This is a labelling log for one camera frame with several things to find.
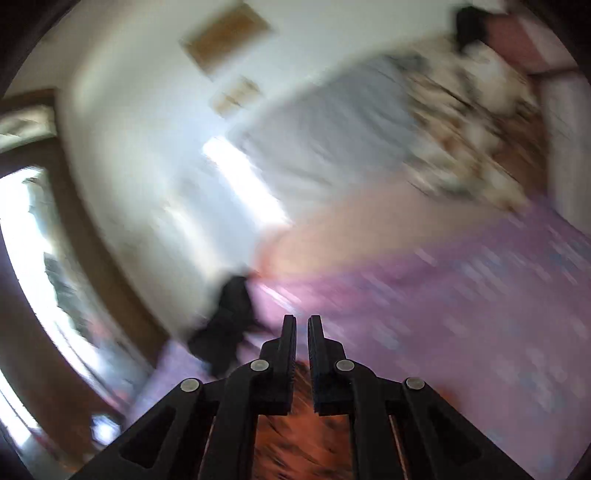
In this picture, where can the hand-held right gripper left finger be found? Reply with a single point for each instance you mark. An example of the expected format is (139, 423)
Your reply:
(291, 369)

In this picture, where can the stained glass window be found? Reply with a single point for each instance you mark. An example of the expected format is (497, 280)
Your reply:
(27, 221)

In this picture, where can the purple floral bed sheet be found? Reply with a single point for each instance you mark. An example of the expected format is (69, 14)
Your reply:
(461, 323)

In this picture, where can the orange black floral cloth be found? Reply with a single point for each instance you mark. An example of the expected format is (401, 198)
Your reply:
(300, 443)

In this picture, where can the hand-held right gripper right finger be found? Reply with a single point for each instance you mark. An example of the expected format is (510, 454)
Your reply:
(314, 369)

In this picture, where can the dark object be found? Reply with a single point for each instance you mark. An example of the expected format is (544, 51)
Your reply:
(471, 25)

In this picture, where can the brown cream floral blanket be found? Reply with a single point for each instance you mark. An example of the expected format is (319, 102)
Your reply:
(461, 115)

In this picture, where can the wooden wall panel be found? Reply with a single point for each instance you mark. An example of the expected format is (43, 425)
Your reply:
(226, 39)

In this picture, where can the grey sheet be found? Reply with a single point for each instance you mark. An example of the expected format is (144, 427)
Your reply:
(323, 138)

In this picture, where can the pink checked mattress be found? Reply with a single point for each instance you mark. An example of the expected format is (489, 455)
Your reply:
(332, 230)

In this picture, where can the beige wall switch plate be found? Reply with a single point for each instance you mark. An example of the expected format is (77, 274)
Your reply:
(235, 96)

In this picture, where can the pink cloth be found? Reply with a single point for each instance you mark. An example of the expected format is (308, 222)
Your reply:
(521, 39)

